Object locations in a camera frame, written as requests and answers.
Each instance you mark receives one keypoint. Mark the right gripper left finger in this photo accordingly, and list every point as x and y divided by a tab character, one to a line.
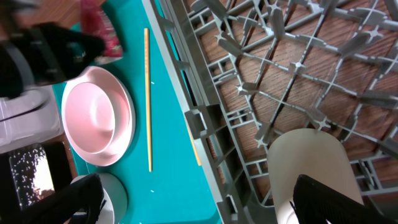
85	193

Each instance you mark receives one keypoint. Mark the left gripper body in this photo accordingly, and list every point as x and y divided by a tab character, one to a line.
55	54

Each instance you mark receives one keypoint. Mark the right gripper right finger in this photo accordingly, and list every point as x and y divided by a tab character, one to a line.
314	202

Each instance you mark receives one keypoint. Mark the grey metal bowl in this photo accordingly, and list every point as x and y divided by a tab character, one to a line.
114	205

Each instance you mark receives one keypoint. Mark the white cup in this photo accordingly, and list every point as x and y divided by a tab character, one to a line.
314	153

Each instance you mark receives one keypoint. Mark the red snack wrapper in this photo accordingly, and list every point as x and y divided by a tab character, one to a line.
94	21

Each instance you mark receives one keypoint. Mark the rice food waste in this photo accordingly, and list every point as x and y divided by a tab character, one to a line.
31	174

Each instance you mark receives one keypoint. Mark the pink shallow bowl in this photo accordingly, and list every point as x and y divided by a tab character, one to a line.
98	116

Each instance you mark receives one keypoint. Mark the wooden chopstick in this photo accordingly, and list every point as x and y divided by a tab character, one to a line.
148	99
193	145

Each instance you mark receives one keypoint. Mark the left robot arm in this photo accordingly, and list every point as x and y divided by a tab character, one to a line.
15	75

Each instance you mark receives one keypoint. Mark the clear plastic bin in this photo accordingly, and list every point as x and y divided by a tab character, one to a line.
30	118

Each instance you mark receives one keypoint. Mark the teal serving tray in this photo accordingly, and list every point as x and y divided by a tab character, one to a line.
166	186

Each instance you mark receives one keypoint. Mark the grey dish rack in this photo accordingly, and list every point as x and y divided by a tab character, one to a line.
246	72

